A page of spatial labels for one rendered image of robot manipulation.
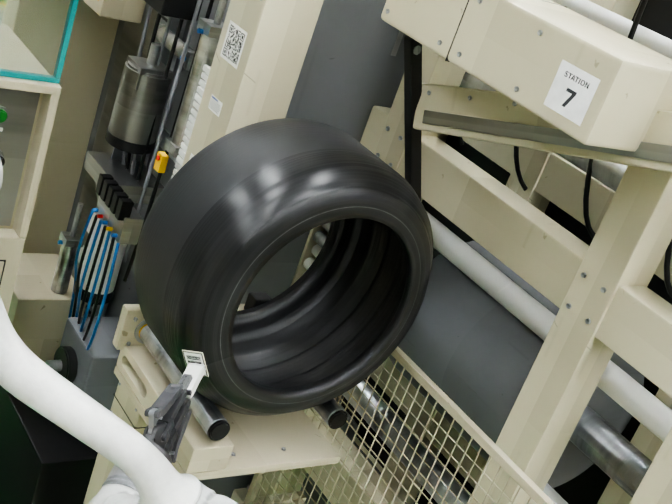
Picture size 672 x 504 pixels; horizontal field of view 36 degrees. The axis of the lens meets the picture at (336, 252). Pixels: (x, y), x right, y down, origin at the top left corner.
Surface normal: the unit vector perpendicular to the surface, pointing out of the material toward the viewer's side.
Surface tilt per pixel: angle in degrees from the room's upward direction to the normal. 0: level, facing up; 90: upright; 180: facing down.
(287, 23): 90
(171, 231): 75
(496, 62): 90
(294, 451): 0
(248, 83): 90
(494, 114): 90
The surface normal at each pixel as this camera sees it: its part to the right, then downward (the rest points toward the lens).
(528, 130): -0.79, -0.03
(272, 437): 0.32, -0.87
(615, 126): 0.51, 0.50
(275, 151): -0.07, -0.79
